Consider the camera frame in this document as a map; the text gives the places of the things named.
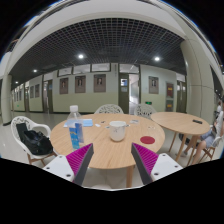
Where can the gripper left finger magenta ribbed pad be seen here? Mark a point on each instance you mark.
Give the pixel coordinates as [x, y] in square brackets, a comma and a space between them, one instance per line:
[72, 167]

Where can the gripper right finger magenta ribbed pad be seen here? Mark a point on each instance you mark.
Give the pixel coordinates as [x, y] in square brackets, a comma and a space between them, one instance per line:
[153, 166]

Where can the clear plastic water bottle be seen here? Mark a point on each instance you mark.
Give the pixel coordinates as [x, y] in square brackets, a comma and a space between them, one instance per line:
[75, 125]

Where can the red round coaster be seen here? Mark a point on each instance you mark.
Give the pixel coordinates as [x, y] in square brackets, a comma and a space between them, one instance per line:
[147, 140]

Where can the blue paper sheet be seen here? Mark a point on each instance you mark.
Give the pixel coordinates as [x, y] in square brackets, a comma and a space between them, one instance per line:
[83, 122]

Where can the round wooden table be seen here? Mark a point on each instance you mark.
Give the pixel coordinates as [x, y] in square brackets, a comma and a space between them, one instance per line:
[114, 155]
[181, 123]

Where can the white ceramic mug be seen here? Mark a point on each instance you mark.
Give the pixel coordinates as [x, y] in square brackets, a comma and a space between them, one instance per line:
[117, 130]

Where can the black bag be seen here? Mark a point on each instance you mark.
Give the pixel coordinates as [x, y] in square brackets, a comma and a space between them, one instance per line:
[36, 142]

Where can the white lattice chair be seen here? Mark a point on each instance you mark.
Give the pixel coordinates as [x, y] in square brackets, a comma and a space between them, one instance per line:
[109, 108]
[144, 110]

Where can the white chair with bag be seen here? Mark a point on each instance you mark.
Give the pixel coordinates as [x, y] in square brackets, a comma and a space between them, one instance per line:
[31, 125]

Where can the white lattice chair back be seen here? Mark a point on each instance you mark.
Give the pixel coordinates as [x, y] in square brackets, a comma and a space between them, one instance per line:
[109, 108]

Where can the black phone on table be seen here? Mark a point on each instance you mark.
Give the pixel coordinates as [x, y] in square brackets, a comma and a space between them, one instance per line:
[197, 121]

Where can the seated person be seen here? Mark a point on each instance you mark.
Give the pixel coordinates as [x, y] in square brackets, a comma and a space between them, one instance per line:
[207, 139]

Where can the wooden chair at right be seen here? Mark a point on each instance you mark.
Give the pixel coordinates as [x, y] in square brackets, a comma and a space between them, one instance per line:
[209, 152]

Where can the framed portrait far right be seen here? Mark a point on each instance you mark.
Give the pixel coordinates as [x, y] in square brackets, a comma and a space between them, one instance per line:
[153, 85]

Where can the framed portrait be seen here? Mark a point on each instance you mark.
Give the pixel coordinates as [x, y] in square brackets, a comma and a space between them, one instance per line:
[153, 85]
[100, 83]
[63, 89]
[80, 84]

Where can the framed portrait middle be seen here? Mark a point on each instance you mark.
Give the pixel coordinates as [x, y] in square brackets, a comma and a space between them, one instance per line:
[80, 84]

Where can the framed portrait left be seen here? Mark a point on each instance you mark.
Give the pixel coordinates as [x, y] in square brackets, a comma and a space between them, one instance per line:
[63, 89]

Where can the green door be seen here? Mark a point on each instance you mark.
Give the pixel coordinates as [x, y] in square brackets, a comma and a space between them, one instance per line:
[124, 92]

